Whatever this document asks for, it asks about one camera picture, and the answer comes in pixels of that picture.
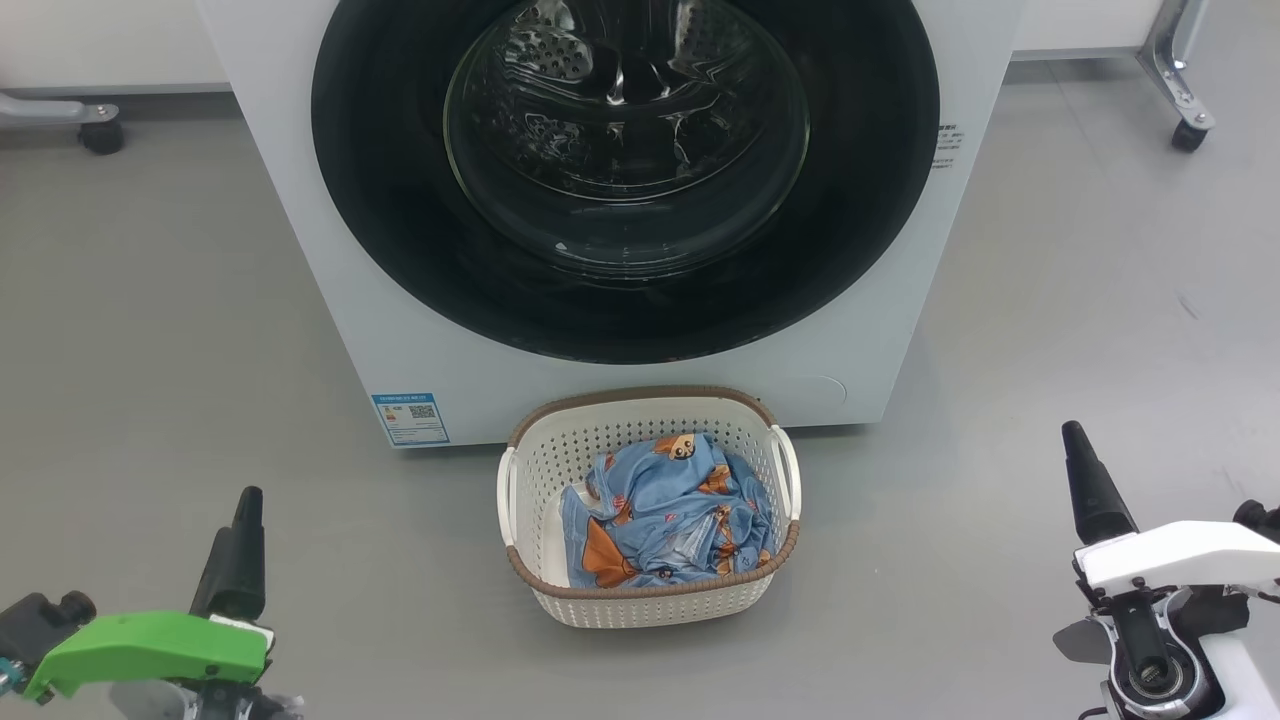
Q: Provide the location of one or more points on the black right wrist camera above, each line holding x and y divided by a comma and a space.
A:
1262, 520

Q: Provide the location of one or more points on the blue cartoon garment white lining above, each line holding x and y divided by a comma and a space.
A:
600, 560

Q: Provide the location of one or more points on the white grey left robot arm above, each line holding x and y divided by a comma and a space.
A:
215, 705

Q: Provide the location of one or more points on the blue cartoon print garment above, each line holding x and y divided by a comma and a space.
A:
690, 480

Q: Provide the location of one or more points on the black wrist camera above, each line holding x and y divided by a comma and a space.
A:
1262, 520
40, 625

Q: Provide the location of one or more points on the small printed text label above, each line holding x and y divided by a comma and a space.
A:
948, 148

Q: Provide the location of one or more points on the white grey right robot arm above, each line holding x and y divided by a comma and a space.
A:
1240, 680

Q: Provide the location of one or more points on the round drain filter cover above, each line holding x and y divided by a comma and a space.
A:
820, 392

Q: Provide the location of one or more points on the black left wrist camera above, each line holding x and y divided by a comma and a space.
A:
40, 625

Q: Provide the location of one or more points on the white front-load washing machine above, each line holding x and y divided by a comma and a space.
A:
300, 200

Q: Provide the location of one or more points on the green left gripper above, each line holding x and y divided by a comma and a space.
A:
150, 645

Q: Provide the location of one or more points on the washing machine glass door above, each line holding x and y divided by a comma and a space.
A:
400, 230

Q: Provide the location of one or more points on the cream perforated basket brown rim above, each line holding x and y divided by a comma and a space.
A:
650, 605

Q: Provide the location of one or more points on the blue energy label sticker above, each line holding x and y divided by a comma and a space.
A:
410, 420

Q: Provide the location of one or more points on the grey metal leg with caster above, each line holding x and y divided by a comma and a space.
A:
50, 108
1170, 70

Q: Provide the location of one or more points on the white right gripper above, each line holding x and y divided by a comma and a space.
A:
1190, 555

